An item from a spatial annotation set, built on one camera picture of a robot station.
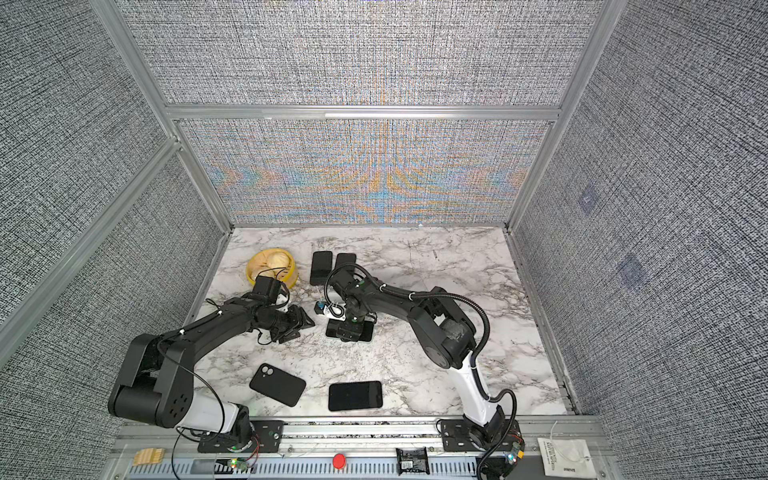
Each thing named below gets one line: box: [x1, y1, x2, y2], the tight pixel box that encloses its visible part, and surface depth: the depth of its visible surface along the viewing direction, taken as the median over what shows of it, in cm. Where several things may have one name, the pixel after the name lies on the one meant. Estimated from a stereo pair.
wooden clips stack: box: [133, 448, 165, 466], surface depth 71 cm
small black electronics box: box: [396, 447, 430, 476], surface depth 70 cm
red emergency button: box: [332, 453, 346, 469], surface depth 70 cm
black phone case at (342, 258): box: [335, 253, 357, 268], surface depth 112 cm
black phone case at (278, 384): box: [249, 363, 307, 407], surface depth 84 cm
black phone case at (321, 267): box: [310, 251, 333, 286], surface depth 109 cm
